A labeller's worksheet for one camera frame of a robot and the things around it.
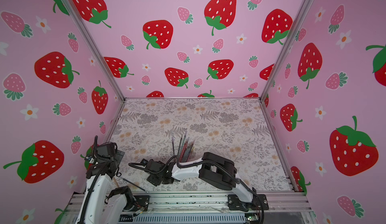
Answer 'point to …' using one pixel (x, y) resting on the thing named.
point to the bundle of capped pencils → (185, 148)
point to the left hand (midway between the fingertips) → (116, 159)
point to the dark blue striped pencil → (135, 185)
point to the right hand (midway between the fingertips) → (150, 178)
